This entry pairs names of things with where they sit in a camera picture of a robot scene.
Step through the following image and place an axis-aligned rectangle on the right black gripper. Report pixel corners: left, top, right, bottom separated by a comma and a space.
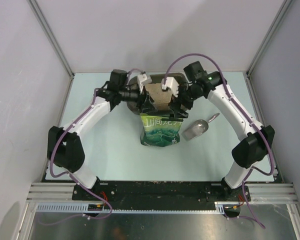
168, 81, 203, 119

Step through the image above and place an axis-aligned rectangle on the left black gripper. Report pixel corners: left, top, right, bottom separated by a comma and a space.
118, 82, 157, 113

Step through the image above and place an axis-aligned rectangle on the brown litter box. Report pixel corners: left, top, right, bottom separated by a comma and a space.
126, 72, 188, 115

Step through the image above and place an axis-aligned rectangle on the green litter bag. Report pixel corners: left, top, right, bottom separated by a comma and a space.
140, 113, 183, 147

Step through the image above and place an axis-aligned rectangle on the metal scoop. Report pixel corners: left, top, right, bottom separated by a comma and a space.
182, 113, 220, 141

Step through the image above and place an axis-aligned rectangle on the black bag clip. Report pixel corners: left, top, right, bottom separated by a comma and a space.
140, 113, 184, 122

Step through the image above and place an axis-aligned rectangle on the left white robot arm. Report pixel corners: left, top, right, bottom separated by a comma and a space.
47, 69, 155, 200

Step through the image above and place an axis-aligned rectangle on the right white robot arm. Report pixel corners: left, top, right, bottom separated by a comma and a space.
161, 61, 275, 201

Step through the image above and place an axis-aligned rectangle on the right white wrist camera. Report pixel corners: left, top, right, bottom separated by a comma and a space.
161, 76, 179, 98

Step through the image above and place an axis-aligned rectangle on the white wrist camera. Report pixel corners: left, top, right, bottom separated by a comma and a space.
161, 76, 179, 98
137, 72, 152, 94

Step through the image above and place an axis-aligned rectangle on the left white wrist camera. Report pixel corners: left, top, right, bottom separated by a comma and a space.
137, 72, 152, 94

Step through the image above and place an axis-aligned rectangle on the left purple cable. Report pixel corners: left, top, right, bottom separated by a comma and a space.
37, 68, 113, 223

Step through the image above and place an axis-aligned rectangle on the purple cable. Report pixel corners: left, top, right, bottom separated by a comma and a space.
163, 53, 276, 230
37, 68, 113, 223

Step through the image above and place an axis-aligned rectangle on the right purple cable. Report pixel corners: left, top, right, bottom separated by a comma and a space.
163, 53, 276, 230

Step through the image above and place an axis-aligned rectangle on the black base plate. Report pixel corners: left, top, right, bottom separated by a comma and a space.
72, 180, 251, 210

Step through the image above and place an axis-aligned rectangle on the grey cable duct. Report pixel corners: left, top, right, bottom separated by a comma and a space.
36, 202, 225, 215

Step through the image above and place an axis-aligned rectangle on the aluminium frame rail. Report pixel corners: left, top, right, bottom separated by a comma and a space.
26, 182, 299, 204

